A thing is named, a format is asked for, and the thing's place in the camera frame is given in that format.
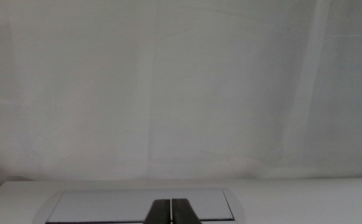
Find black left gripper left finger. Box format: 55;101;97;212
142;198;171;224

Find white backdrop curtain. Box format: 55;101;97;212
0;0;362;182

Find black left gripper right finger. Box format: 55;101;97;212
171;198;203;224

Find silver table cable hatch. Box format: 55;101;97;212
32;187;245;224

